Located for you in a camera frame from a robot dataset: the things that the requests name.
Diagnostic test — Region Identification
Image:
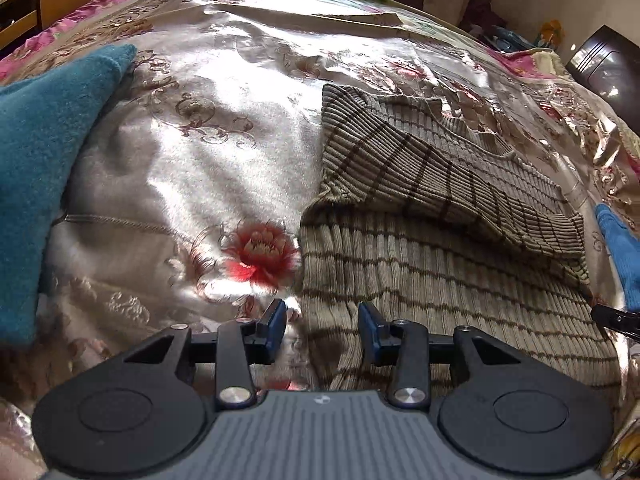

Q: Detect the brown striped ribbed sweater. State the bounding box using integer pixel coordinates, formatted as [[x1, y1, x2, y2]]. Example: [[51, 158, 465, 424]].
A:
[[295, 83, 623, 393]]

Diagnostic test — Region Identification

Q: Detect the floral satin bedspread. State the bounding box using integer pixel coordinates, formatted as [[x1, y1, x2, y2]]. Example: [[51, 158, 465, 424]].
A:
[[0, 0, 640, 480]]

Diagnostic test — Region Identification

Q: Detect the bright blue cloth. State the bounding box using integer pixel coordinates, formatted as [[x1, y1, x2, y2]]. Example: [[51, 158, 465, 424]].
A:
[[594, 203, 640, 313]]

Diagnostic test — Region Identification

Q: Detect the teal fleece cloth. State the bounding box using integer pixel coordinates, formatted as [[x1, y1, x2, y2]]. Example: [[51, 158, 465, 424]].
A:
[[0, 43, 138, 347]]

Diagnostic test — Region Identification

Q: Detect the teal clutter pile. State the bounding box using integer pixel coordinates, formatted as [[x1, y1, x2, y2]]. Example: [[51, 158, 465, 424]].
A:
[[487, 25, 528, 55]]

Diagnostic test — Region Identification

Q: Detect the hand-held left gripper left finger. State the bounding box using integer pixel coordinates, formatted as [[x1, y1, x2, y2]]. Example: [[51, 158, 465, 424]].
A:
[[122, 299, 288, 409]]

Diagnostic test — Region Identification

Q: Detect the yellow toy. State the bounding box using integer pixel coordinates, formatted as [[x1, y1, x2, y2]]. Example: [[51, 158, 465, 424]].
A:
[[536, 20, 565, 52]]

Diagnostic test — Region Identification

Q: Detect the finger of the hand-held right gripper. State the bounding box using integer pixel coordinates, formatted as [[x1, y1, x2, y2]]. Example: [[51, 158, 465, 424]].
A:
[[590, 304, 640, 346]]

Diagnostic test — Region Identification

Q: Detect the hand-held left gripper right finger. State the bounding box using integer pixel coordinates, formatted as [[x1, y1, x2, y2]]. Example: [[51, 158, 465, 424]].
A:
[[357, 301, 523, 409]]

